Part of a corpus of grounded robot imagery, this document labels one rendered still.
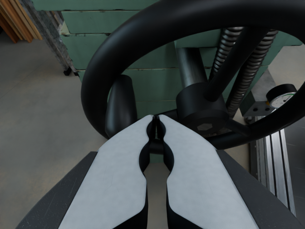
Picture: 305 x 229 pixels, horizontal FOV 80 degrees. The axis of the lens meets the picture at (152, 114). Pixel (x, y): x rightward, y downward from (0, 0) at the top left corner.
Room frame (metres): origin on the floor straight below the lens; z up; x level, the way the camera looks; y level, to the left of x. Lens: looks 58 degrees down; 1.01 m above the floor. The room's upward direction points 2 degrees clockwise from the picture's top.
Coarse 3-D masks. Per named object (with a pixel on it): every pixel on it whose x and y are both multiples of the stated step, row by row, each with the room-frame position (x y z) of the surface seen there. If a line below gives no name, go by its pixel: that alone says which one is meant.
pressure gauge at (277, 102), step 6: (282, 84) 0.29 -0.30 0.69; (288, 84) 0.29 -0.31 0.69; (270, 90) 0.29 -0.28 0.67; (276, 90) 0.28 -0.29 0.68; (282, 90) 0.27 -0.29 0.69; (288, 90) 0.27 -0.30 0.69; (294, 90) 0.27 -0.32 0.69; (270, 96) 0.28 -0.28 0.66; (276, 96) 0.27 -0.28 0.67; (282, 96) 0.26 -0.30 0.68; (288, 96) 0.27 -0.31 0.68; (270, 102) 0.26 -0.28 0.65; (276, 102) 0.26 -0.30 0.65; (282, 102) 0.27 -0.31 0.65; (276, 108) 0.26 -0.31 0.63
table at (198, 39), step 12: (36, 0) 0.28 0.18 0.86; (48, 0) 0.29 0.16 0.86; (60, 0) 0.29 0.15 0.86; (72, 0) 0.29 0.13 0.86; (84, 0) 0.29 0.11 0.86; (96, 0) 0.29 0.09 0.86; (108, 0) 0.29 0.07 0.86; (120, 0) 0.30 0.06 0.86; (132, 0) 0.30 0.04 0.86; (144, 0) 0.30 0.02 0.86; (156, 0) 0.30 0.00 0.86; (192, 36) 0.21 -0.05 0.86; (204, 36) 0.21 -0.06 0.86; (216, 36) 0.21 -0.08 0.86; (276, 36) 0.22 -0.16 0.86; (288, 36) 0.22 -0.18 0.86
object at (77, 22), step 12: (72, 12) 0.29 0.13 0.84; (84, 12) 0.29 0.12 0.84; (96, 12) 0.29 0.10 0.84; (108, 12) 0.29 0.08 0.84; (120, 12) 0.30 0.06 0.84; (132, 12) 0.30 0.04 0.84; (72, 24) 0.29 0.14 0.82; (84, 24) 0.29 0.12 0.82; (96, 24) 0.29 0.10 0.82; (108, 24) 0.29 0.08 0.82; (120, 24) 0.30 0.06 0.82
